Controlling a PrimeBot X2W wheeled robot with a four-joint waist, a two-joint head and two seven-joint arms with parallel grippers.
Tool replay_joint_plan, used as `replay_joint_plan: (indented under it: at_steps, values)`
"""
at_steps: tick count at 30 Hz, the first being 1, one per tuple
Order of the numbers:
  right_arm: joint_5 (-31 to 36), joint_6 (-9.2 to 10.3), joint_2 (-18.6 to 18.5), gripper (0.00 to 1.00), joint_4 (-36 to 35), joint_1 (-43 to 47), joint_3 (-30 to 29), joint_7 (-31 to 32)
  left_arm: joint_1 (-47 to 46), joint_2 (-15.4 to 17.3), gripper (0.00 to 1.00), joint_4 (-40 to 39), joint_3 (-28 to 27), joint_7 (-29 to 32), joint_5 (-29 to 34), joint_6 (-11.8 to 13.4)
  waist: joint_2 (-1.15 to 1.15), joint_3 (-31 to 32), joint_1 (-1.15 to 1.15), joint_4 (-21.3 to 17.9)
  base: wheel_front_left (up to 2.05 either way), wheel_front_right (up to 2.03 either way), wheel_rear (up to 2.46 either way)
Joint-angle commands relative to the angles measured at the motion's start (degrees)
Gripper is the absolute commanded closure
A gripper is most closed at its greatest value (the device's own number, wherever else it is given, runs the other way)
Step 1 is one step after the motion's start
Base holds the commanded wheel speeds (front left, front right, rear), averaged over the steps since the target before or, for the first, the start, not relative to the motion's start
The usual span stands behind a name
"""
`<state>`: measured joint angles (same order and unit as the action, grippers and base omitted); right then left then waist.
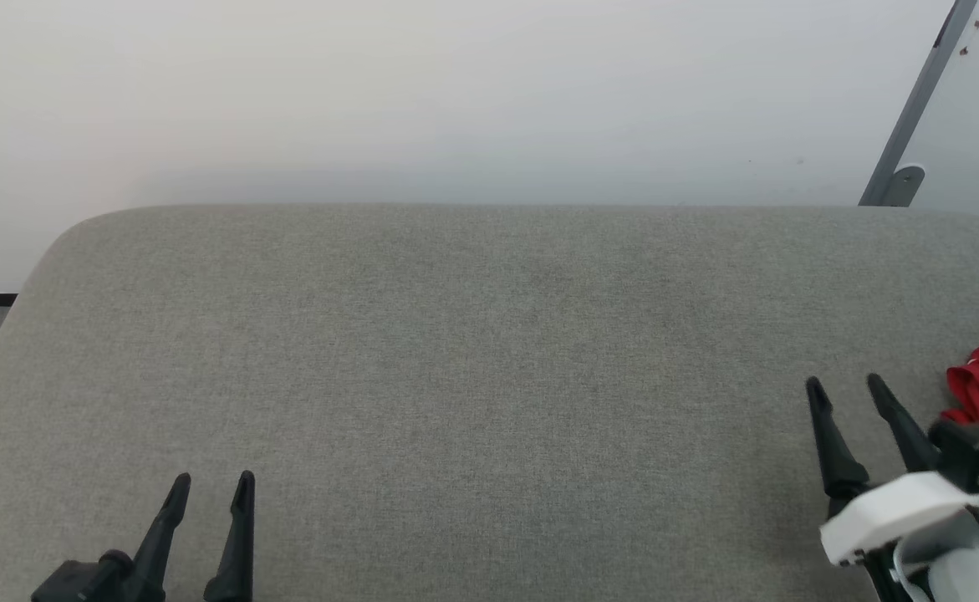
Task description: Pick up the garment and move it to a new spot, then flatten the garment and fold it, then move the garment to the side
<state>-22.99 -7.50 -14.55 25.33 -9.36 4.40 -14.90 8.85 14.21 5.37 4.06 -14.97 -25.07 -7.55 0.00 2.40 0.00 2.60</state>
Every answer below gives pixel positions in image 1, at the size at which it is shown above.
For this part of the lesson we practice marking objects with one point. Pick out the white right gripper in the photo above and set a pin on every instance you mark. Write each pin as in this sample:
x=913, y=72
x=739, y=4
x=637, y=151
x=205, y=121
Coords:
x=890, y=510

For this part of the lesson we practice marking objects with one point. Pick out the grey fabric sofa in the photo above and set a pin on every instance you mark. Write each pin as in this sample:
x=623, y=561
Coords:
x=456, y=401

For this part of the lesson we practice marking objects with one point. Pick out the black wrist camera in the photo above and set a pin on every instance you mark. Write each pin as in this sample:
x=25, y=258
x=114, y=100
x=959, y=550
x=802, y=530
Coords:
x=71, y=585
x=970, y=451

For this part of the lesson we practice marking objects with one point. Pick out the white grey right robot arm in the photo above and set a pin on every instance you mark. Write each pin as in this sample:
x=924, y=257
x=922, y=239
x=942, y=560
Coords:
x=957, y=577

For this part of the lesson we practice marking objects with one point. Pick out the grey metal pole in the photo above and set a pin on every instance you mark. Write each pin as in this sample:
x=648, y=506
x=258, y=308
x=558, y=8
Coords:
x=915, y=100

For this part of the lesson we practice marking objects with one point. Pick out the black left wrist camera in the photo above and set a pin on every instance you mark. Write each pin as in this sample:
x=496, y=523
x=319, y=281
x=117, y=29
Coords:
x=71, y=585

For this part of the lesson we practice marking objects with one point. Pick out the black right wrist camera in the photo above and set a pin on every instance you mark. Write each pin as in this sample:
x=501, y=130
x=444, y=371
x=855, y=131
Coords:
x=970, y=451

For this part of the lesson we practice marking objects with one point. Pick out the grey metal pole bracket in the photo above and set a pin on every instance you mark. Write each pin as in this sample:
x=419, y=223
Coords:
x=903, y=186

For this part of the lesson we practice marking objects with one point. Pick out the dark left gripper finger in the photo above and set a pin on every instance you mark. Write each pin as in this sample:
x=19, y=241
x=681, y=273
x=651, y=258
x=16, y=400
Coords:
x=159, y=560
x=238, y=560

